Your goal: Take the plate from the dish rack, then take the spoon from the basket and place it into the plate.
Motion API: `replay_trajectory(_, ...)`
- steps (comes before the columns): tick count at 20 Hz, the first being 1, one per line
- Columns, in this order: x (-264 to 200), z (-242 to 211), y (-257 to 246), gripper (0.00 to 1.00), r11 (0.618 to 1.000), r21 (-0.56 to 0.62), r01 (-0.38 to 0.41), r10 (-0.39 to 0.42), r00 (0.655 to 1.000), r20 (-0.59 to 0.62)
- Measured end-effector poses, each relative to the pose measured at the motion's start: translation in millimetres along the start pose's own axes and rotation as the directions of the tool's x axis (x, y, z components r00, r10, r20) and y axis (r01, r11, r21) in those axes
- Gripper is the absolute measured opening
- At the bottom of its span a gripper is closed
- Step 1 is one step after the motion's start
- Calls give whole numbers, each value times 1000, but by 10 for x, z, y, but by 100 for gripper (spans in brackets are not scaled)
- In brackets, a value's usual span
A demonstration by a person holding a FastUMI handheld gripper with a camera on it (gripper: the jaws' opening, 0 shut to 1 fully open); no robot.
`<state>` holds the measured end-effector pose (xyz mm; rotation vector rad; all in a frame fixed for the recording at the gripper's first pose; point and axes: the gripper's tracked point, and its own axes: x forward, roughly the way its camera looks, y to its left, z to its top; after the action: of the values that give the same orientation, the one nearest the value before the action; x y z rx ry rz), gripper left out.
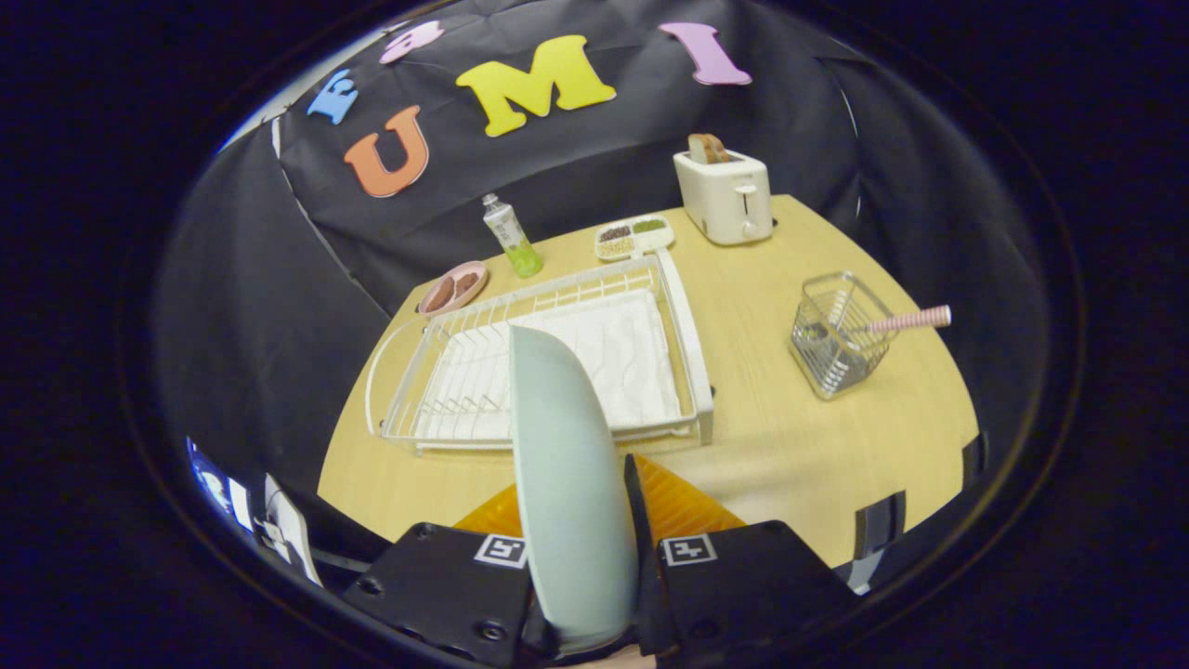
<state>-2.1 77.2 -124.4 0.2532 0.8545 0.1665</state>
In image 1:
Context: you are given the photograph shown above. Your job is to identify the white divided dish with grains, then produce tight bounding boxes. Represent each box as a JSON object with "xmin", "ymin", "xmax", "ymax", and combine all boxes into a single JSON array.
[{"xmin": 594, "ymin": 216, "xmax": 676, "ymax": 262}]

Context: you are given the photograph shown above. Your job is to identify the black backdrop cloth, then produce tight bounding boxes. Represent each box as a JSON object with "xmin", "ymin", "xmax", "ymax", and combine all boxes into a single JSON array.
[{"xmin": 153, "ymin": 0, "xmax": 1051, "ymax": 503}]

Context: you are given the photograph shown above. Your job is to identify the pink plate with food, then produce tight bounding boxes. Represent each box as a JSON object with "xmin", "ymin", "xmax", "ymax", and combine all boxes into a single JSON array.
[{"xmin": 417, "ymin": 261, "xmax": 490, "ymax": 320}]

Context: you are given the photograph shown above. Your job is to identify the silver wire basket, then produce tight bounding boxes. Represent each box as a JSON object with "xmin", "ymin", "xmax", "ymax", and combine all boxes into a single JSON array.
[{"xmin": 790, "ymin": 271, "xmax": 897, "ymax": 401}]

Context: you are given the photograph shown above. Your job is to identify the cream white toaster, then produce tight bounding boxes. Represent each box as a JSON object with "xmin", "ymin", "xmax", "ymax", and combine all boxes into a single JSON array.
[{"xmin": 673, "ymin": 149, "xmax": 776, "ymax": 247}]

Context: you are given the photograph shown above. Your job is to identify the white wire dish rack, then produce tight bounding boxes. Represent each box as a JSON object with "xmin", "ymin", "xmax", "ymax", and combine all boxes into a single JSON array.
[{"xmin": 365, "ymin": 251, "xmax": 716, "ymax": 458}]

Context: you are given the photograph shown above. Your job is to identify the white drying mat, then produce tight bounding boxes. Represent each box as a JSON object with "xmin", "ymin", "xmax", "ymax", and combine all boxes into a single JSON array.
[{"xmin": 413, "ymin": 290, "xmax": 684, "ymax": 442}]

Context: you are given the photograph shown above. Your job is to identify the clear bottle with green liquid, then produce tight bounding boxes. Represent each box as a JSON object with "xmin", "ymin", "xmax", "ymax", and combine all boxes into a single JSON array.
[{"xmin": 481, "ymin": 193, "xmax": 545, "ymax": 280}]

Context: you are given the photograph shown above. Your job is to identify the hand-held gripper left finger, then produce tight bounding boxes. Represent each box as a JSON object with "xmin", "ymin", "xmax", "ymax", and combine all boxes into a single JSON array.
[{"xmin": 342, "ymin": 483, "xmax": 558, "ymax": 669}]

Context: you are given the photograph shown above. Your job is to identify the white side table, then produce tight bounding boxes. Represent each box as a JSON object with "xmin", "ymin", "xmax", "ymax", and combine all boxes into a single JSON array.
[{"xmin": 253, "ymin": 472, "xmax": 323, "ymax": 588}]

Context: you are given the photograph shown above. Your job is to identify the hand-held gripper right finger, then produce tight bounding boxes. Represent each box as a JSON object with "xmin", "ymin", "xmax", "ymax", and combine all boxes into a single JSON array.
[{"xmin": 624, "ymin": 453, "xmax": 860, "ymax": 662}]

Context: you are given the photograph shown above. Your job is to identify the pale green plate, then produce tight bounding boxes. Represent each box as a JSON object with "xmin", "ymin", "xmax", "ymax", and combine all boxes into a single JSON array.
[{"xmin": 508, "ymin": 325, "xmax": 642, "ymax": 654}]

